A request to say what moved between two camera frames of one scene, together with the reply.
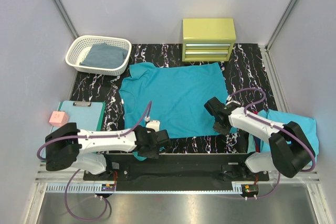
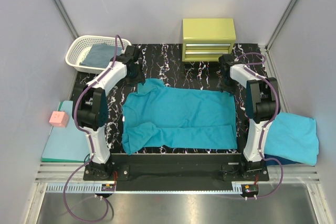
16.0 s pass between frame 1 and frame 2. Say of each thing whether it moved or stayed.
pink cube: stayed
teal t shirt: moved
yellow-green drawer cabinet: stayed
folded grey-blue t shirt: stayed
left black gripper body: moved
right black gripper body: moved
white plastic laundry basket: stayed
